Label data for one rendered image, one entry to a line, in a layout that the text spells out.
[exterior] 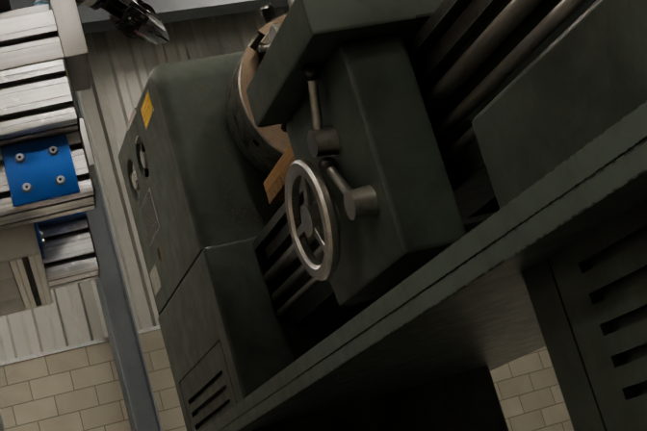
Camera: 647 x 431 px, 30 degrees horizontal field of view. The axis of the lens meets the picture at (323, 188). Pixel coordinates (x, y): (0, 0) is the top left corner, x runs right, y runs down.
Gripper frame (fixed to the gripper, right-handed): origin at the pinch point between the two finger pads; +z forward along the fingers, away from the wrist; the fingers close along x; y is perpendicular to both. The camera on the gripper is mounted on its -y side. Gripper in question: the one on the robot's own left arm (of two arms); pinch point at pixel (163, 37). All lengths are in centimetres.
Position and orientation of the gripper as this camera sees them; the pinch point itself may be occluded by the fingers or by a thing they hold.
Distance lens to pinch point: 290.4
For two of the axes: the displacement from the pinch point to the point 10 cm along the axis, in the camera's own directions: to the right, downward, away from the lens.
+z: 6.9, 4.5, 5.6
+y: 4.1, 4.0, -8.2
